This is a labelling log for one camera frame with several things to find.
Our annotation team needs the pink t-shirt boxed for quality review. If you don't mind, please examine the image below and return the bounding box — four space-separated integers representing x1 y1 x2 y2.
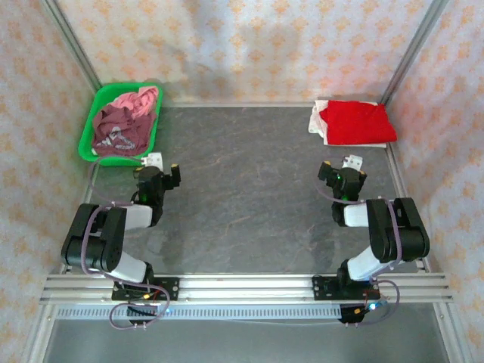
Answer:
109 85 160 118

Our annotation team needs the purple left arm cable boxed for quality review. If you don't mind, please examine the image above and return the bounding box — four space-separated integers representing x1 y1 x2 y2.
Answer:
81 155 170 330

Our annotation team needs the black base connector block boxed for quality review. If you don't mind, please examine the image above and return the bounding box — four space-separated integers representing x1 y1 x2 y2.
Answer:
126 304 160 329
339 302 366 328

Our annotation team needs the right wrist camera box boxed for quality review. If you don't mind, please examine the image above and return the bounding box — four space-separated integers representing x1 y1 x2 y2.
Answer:
342 154 365 170

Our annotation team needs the aluminium back rail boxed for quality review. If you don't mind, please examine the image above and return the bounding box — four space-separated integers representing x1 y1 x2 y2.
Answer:
162 101 318 109

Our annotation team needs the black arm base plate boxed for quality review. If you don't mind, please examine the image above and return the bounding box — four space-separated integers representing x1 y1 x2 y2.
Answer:
312 275 380 303
111 277 180 303

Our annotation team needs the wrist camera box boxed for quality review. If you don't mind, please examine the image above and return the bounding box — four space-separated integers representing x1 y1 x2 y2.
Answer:
144 151 165 169
342 154 365 170

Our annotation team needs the aluminium mounting rail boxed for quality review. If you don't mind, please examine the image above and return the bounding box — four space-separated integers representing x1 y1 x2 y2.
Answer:
39 274 454 306

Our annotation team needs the white folded t-shirt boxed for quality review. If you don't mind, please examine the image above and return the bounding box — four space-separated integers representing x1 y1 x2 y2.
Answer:
308 98 389 149

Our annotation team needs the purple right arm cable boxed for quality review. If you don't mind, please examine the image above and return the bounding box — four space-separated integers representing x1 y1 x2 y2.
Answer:
312 155 402 327

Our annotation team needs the green plastic basket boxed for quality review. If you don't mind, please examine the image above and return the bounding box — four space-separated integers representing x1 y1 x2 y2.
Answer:
77 82 165 168

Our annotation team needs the maroon printed t-shirt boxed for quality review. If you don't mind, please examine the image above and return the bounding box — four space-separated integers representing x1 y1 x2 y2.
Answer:
92 104 158 158

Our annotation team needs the aluminium frame post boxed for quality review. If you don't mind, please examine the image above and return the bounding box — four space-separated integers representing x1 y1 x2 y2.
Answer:
41 0 103 90
381 0 449 105

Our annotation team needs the grey slotted cable duct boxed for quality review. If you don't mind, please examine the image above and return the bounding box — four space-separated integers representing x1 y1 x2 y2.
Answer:
56 305 343 321

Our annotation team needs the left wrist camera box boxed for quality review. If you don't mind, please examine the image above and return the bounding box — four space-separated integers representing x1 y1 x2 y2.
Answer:
144 151 165 169

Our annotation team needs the red folded t-shirt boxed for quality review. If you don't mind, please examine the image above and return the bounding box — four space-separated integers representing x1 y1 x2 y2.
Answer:
319 99 399 146

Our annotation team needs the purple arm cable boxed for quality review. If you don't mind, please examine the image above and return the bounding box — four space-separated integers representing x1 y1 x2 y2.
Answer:
81 155 170 330
312 155 402 327

